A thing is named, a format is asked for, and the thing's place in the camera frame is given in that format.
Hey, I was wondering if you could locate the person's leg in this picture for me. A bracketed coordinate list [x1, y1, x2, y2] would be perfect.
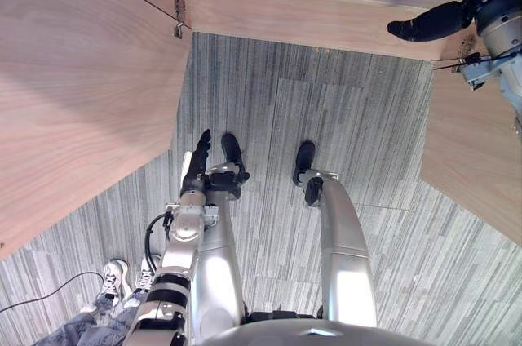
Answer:
[35, 295, 123, 346]
[77, 286, 153, 346]

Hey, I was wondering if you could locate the person's right leg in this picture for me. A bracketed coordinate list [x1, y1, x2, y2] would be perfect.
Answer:
[77, 286, 153, 346]

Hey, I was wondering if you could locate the silver left robot leg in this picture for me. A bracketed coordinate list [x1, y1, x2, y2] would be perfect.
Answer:
[190, 161, 250, 333]

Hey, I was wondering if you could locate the wooden cabinet body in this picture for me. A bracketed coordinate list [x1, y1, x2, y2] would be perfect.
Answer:
[67, 0, 490, 62]

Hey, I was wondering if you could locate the dark left robot foot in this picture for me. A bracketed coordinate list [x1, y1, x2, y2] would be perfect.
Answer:
[220, 132, 250, 184]

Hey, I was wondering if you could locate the dark right robot foot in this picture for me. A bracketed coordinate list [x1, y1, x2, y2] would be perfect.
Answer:
[292, 140, 317, 186]

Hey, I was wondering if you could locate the person's left shoe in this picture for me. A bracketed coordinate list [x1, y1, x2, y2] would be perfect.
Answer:
[99, 258, 130, 307]

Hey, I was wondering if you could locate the person's right shoe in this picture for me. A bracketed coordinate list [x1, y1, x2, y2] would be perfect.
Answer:
[131, 254, 162, 295]

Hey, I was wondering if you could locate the large wooden cabinet door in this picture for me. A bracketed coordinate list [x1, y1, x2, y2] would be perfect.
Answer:
[0, 0, 193, 260]

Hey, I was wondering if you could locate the metal door hinge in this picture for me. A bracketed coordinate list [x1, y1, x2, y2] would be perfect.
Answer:
[172, 0, 188, 40]
[450, 33, 481, 74]

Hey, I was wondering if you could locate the silver robot torso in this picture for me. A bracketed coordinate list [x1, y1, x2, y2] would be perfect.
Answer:
[195, 308, 431, 346]

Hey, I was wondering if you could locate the dark robot foot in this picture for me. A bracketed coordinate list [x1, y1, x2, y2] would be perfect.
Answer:
[292, 140, 317, 186]
[220, 132, 250, 184]

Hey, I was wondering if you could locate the person's left leg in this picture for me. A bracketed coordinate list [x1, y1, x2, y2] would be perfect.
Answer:
[35, 295, 123, 346]

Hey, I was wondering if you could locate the person's shoe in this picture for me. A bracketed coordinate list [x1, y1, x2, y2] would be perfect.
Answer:
[99, 258, 130, 307]
[131, 254, 162, 295]

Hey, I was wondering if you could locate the silver right robot leg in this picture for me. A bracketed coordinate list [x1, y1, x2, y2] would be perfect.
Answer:
[303, 170, 378, 329]

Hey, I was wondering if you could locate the silver robot leg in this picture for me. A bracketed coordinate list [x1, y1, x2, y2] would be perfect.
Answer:
[190, 161, 250, 333]
[303, 170, 378, 329]

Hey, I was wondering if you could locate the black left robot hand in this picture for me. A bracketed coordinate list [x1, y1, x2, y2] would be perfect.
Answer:
[179, 128, 213, 197]

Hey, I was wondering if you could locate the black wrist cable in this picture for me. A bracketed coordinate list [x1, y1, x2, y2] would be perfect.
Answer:
[144, 211, 173, 274]

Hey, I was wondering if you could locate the thin black floor cable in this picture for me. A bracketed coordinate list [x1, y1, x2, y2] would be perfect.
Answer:
[0, 271, 108, 314]

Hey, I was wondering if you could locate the narrow wooden cabinet door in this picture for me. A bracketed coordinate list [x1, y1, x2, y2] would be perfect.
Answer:
[419, 42, 522, 247]

